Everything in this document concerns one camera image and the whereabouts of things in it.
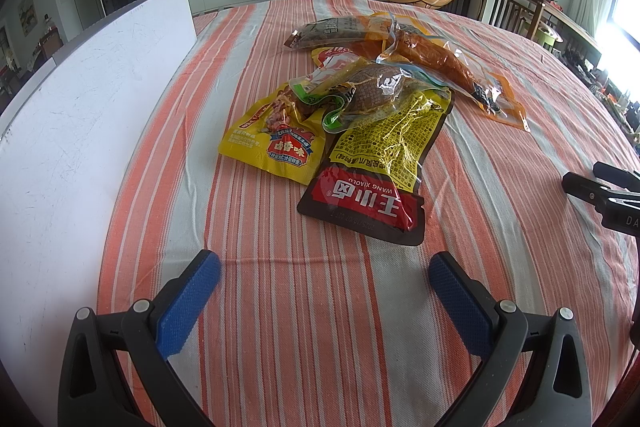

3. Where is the green plastic stool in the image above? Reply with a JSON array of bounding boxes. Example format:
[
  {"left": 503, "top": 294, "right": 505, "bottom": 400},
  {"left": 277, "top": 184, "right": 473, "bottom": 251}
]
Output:
[{"left": 537, "top": 24, "right": 563, "bottom": 52}]

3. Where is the framed wall picture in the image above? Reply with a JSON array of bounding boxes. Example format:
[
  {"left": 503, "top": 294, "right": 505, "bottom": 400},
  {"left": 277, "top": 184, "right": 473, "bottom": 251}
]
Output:
[{"left": 17, "top": 0, "right": 40, "bottom": 30}]

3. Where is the clear braised meat packet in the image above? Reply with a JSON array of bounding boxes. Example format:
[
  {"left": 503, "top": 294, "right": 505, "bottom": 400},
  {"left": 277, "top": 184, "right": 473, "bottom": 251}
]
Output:
[{"left": 289, "top": 61, "right": 453, "bottom": 134}]

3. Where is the clear chicken leg packet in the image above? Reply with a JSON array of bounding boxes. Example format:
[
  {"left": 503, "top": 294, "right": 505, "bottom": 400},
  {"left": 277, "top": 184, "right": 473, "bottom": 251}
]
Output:
[{"left": 376, "top": 26, "right": 532, "bottom": 134}]

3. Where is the white cardboard box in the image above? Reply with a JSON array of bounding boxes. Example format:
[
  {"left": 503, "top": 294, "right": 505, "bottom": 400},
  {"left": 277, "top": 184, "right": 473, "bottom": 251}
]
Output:
[{"left": 0, "top": 0, "right": 197, "bottom": 388}]

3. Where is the dark framed window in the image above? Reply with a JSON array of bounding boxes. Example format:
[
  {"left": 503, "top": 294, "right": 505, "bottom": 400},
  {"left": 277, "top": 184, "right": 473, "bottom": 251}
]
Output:
[{"left": 595, "top": 0, "right": 640, "bottom": 72}]

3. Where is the orange striped blanket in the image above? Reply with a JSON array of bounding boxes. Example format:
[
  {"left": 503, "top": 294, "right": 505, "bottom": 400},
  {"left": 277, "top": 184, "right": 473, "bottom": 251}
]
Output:
[{"left": 97, "top": 0, "right": 640, "bottom": 427}]

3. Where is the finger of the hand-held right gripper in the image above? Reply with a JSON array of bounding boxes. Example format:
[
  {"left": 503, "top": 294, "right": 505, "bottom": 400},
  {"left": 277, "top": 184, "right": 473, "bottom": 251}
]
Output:
[
  {"left": 593, "top": 162, "right": 640, "bottom": 188},
  {"left": 561, "top": 171, "right": 613, "bottom": 208}
]

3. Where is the red-brown and yellow packet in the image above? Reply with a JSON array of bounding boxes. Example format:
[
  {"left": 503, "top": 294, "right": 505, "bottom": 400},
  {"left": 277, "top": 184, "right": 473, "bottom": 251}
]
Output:
[{"left": 297, "top": 89, "right": 456, "bottom": 248}]

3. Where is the yellow peanut packet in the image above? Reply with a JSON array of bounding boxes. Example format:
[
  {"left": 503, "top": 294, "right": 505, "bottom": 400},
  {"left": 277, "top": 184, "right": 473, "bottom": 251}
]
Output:
[{"left": 218, "top": 82, "right": 333, "bottom": 186}]

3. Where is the dark brown snack packet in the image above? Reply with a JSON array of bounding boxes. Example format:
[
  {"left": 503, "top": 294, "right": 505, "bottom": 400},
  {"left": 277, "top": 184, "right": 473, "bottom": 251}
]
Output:
[{"left": 283, "top": 18, "right": 371, "bottom": 54}]

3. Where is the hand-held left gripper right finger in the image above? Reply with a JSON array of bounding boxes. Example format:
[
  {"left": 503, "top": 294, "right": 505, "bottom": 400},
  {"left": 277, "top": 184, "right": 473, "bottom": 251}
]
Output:
[{"left": 428, "top": 251, "right": 593, "bottom": 427}]

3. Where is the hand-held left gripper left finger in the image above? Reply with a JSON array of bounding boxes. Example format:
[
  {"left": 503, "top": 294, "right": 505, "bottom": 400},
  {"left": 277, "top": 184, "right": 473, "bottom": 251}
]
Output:
[{"left": 57, "top": 249, "right": 222, "bottom": 427}]

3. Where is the pile of small shelf clutter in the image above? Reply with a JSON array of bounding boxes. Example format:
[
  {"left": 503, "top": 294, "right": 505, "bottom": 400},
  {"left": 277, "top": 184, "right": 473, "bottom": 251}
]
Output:
[{"left": 560, "top": 47, "right": 640, "bottom": 138}]

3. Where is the yellow-edged clear packet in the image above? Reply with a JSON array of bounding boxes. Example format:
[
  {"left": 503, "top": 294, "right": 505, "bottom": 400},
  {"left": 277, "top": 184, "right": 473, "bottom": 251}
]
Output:
[{"left": 356, "top": 13, "right": 441, "bottom": 58}]

